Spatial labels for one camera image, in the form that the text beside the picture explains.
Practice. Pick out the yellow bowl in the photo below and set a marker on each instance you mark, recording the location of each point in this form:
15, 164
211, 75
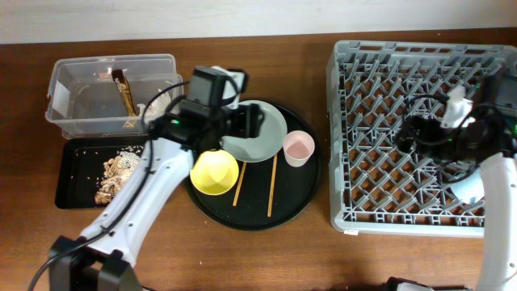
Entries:
214, 173

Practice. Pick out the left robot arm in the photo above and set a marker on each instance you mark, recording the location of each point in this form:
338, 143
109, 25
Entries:
104, 255

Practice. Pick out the grey plate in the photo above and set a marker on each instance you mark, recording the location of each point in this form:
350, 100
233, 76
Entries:
269, 141

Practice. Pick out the blue cup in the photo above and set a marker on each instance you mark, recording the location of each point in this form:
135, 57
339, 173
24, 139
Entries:
469, 190

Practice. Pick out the peanut shells and rice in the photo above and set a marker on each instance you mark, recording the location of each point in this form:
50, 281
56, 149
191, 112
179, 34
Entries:
116, 173

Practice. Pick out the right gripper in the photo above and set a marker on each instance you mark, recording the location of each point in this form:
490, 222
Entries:
429, 126

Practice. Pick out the wooden chopstick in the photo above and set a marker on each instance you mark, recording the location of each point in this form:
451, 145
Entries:
272, 186
239, 184

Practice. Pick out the brown snack wrapper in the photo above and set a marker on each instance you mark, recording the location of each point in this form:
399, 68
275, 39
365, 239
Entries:
124, 90

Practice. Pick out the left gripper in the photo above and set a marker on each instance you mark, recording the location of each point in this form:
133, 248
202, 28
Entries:
245, 120

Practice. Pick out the pink cup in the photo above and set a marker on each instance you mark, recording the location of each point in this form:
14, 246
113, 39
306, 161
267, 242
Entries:
298, 147

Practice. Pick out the grey dishwasher rack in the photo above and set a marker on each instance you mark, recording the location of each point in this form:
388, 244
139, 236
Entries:
374, 187

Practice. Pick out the white tissue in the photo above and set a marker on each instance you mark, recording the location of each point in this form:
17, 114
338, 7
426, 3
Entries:
157, 107

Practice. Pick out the clear plastic bin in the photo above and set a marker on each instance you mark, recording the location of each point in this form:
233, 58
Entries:
84, 100

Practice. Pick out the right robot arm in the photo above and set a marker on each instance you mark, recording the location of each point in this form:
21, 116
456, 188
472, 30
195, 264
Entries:
481, 130

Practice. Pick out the round black serving tray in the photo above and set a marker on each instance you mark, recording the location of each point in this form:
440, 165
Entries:
294, 189

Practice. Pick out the black rectangular tray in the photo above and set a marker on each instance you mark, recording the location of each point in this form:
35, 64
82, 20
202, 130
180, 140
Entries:
82, 168

